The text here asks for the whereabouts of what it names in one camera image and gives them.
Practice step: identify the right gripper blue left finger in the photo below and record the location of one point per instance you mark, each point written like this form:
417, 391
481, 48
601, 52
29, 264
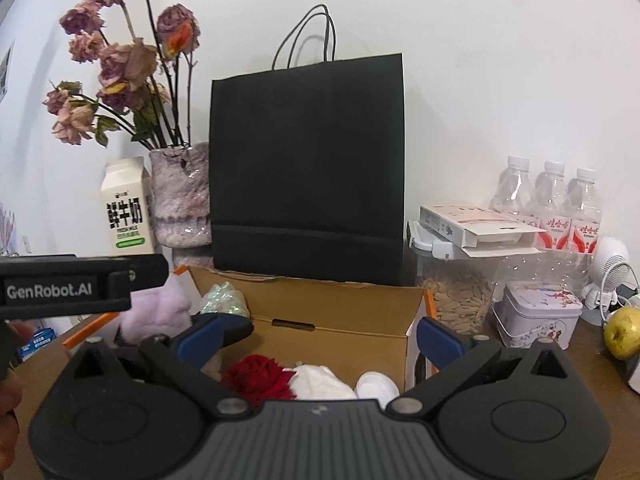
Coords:
200, 342

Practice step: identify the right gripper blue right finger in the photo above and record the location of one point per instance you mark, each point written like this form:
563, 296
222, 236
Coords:
438, 344

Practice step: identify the dark navy zip pouch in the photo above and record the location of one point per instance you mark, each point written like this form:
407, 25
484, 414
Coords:
227, 328

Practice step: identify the lavender fluffy plush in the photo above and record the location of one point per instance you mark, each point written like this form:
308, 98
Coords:
164, 310

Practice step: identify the iridescent packet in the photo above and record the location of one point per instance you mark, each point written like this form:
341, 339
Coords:
224, 298

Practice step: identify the red rose hair clip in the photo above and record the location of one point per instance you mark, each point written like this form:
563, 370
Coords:
257, 379

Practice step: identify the white plastic lid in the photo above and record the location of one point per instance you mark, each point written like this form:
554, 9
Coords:
376, 386

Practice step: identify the person's left hand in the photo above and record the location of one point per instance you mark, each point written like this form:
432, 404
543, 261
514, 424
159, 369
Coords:
11, 397

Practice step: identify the blue white packets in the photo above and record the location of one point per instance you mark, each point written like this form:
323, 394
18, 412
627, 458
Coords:
41, 338

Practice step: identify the clear seed storage container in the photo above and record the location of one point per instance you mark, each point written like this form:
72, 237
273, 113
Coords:
462, 286

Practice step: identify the white floral tin box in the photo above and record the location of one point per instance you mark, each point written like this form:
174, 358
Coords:
529, 311

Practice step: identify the orange cardboard pumpkin box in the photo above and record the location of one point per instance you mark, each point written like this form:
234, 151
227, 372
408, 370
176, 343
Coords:
352, 328

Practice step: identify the white flat carton box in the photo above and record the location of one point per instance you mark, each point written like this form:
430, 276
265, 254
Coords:
480, 232

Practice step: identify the white green milk carton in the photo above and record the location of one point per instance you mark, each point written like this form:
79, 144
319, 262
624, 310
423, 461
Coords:
126, 192

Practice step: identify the purple textured vase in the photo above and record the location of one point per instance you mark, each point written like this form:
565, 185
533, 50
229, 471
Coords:
181, 204

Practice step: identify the left clear water bottle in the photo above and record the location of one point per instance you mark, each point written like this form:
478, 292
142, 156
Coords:
514, 191

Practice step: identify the clear water bottle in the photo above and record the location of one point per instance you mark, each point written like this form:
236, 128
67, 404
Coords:
584, 207
548, 201
514, 191

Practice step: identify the yellow green apple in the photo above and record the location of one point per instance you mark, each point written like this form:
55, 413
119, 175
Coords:
621, 333

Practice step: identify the middle clear water bottle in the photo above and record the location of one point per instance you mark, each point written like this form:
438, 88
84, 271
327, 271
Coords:
548, 201

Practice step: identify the small white desk fan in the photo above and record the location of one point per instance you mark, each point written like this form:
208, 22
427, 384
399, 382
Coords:
609, 269

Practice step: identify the right clear water bottle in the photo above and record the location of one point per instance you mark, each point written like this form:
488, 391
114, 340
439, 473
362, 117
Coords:
584, 207

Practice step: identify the black paper shopping bag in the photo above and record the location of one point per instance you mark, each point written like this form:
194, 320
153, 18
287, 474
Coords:
307, 170

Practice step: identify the dried pink rose bouquet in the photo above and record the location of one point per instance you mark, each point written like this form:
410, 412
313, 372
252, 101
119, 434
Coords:
145, 86

